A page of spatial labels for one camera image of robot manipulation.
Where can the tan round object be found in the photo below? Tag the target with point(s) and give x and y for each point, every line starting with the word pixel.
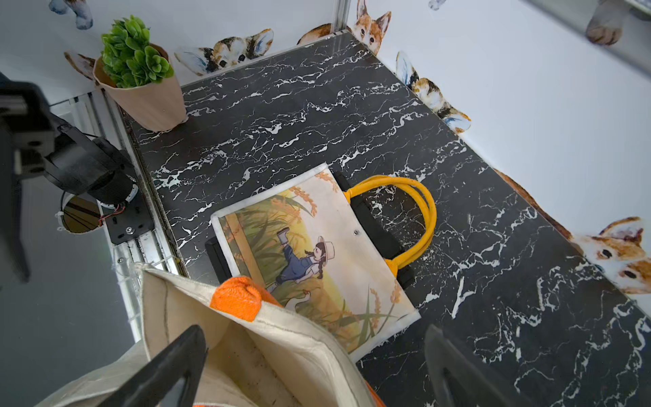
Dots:
pixel 158 107

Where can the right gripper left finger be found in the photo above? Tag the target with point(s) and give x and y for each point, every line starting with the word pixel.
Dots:
pixel 171 378

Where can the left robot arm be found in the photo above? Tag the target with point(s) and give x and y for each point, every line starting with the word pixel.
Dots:
pixel 35 142

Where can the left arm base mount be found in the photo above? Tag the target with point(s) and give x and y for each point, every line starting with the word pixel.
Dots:
pixel 132 220

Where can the black canvas bag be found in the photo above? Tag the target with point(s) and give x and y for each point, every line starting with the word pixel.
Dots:
pixel 376 229

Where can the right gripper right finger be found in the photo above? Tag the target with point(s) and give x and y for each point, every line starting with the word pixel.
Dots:
pixel 460 378

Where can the cream bag orange handles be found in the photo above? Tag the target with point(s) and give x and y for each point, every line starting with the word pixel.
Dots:
pixel 258 353

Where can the green leafy plant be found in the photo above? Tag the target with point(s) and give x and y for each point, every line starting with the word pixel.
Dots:
pixel 128 57

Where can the cream bag yellow handles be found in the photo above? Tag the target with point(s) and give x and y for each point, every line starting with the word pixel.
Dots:
pixel 361 324

